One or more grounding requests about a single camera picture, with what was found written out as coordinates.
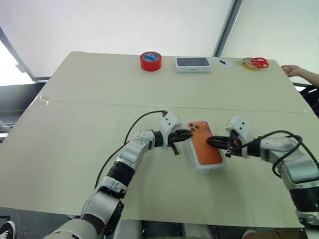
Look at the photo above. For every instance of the white phone box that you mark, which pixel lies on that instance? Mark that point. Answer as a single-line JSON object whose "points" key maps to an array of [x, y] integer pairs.
{"points": [[193, 62], [211, 168]]}

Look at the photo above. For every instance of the small black clip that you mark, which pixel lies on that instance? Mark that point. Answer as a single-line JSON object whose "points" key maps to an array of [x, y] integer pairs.
{"points": [[222, 62]]}

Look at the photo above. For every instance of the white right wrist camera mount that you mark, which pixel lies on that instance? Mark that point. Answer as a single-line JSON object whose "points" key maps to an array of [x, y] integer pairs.
{"points": [[239, 124]]}

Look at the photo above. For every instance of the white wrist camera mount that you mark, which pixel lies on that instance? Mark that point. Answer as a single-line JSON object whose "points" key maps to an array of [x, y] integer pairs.
{"points": [[170, 122], [239, 124]]}

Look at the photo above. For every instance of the yellow tape roll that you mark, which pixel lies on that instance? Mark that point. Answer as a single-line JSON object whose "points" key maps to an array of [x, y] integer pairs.
{"points": [[246, 66]]}

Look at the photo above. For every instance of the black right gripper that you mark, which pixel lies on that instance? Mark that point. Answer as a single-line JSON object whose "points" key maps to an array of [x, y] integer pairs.
{"points": [[233, 145]]}

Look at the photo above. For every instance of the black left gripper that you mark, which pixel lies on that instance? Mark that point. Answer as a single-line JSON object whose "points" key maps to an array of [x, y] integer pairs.
{"points": [[172, 139]]}

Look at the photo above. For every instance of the bystander bare forearm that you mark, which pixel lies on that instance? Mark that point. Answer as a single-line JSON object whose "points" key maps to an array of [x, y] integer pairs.
{"points": [[310, 76]]}

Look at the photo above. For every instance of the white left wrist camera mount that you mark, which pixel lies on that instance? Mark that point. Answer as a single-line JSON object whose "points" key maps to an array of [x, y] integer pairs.
{"points": [[170, 122]]}

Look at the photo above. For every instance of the black sneaker white sole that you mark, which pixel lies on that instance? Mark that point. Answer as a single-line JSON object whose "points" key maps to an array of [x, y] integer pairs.
{"points": [[8, 230]]}

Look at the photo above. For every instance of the red tape roll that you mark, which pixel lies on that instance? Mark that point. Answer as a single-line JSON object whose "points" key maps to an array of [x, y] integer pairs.
{"points": [[149, 66]]}

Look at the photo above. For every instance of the bystander bare hand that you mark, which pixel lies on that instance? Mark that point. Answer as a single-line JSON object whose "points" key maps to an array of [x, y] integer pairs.
{"points": [[291, 70]]}

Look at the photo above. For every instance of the orange smartphone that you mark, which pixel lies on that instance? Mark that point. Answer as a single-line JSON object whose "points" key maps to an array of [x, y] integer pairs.
{"points": [[205, 152]]}

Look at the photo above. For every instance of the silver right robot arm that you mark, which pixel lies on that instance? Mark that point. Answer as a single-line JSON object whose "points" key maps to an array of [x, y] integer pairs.
{"points": [[299, 164]]}

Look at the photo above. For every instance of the closed white phone box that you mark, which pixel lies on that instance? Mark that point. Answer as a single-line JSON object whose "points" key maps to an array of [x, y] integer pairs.
{"points": [[193, 62]]}

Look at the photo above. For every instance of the grey window frame bar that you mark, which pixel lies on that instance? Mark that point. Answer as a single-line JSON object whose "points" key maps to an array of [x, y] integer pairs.
{"points": [[228, 27], [17, 57]]}

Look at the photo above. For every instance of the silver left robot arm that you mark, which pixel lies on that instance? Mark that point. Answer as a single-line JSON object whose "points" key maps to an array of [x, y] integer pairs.
{"points": [[129, 154]]}

